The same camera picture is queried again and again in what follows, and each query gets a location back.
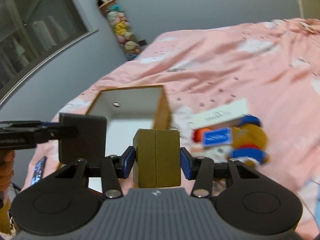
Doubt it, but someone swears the gold square box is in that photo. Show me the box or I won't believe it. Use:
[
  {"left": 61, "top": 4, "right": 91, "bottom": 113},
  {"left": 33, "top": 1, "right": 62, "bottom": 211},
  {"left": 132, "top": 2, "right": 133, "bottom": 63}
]
[{"left": 133, "top": 129, "right": 181, "bottom": 189}]

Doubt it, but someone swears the brown sailor plush toy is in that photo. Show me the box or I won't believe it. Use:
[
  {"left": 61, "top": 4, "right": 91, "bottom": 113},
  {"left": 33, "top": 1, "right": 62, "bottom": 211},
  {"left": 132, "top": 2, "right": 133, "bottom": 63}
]
[{"left": 228, "top": 115, "right": 270, "bottom": 168}]

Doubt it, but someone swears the white long glasses box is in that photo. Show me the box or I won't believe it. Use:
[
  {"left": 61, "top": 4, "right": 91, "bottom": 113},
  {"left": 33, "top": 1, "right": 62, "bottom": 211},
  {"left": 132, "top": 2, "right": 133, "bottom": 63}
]
[{"left": 190, "top": 99, "right": 249, "bottom": 129}]

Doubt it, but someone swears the orange crochet ball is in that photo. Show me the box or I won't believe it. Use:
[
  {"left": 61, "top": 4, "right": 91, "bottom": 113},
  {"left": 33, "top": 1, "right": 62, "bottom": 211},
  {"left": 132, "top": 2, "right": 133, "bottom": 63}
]
[{"left": 192, "top": 127, "right": 211, "bottom": 142}]

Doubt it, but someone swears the white black-eared plush toy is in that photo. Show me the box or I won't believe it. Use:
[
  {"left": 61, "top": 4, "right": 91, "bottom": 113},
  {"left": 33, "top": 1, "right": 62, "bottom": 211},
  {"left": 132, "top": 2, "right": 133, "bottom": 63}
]
[{"left": 190, "top": 144, "right": 233, "bottom": 163}]

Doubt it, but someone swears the person's left hand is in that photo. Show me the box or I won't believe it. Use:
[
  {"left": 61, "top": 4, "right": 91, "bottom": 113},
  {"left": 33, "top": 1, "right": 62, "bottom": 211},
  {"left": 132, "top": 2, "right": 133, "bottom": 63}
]
[{"left": 0, "top": 151, "right": 15, "bottom": 191}]

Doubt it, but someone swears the blue Ocean Park tag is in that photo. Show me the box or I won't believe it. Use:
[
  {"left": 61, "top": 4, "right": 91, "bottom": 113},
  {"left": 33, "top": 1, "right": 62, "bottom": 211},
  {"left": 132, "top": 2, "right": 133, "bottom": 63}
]
[{"left": 202, "top": 127, "right": 233, "bottom": 147}]

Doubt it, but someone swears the open cardboard storage box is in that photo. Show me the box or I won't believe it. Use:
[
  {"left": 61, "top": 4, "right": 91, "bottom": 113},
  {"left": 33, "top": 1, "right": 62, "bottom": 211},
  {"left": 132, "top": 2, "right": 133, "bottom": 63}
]
[{"left": 84, "top": 86, "right": 172, "bottom": 199}]

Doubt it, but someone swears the glass-door wardrobe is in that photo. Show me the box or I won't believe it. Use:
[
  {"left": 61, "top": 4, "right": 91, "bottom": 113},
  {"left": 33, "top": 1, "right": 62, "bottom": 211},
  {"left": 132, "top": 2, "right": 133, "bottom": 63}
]
[{"left": 1, "top": 0, "right": 97, "bottom": 105}]

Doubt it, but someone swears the hanging plush toy column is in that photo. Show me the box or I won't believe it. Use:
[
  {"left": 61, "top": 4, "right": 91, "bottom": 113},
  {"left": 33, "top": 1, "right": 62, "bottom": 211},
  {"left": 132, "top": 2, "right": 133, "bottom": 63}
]
[{"left": 96, "top": 0, "right": 141, "bottom": 61}]

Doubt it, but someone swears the pink cloud-print bedsheet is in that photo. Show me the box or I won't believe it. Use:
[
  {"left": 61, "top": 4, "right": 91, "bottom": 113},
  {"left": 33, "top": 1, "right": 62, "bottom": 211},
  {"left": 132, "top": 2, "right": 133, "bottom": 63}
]
[{"left": 21, "top": 17, "right": 320, "bottom": 239}]

